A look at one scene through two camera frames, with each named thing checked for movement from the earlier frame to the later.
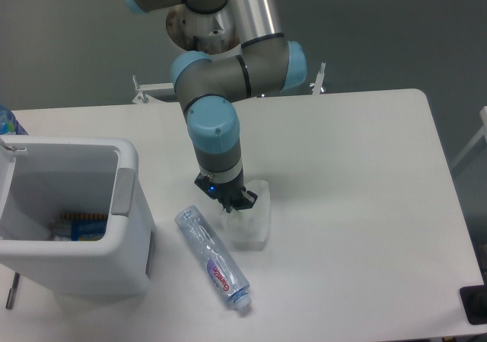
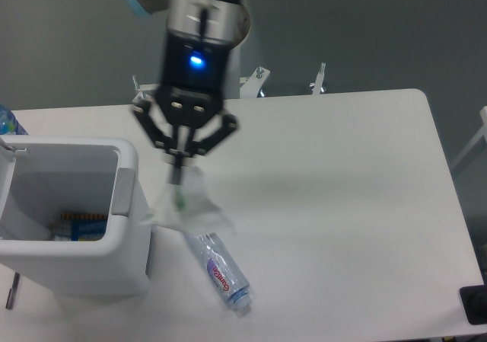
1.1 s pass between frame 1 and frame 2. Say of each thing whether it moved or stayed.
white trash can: stayed
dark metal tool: stayed
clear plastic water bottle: stayed
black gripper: moved
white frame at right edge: stayed
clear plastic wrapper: moved
